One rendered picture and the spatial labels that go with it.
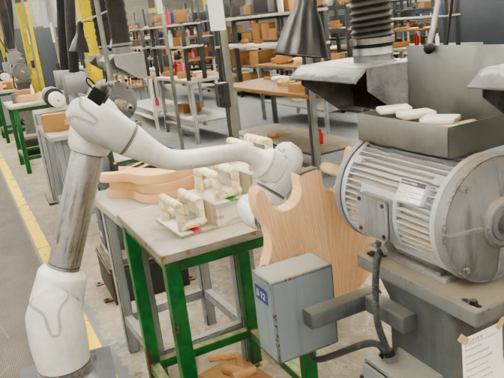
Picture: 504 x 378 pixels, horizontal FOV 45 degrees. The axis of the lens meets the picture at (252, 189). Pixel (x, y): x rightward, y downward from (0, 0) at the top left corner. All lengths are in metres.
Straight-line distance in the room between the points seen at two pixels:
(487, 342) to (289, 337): 0.41
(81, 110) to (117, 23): 2.00
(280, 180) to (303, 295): 0.59
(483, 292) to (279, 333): 0.44
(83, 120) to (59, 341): 0.62
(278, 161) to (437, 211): 0.80
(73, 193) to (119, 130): 0.30
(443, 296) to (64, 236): 1.17
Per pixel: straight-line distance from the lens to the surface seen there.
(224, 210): 2.24
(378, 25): 1.50
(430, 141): 1.20
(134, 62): 3.54
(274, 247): 1.53
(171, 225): 2.32
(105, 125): 1.70
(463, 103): 1.33
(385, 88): 1.46
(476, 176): 1.17
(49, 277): 1.97
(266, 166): 1.85
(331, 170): 1.62
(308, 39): 1.46
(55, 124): 5.49
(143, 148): 1.73
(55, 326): 1.80
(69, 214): 1.92
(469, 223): 1.17
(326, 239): 1.61
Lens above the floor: 1.67
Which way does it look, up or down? 16 degrees down
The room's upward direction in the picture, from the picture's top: 7 degrees counter-clockwise
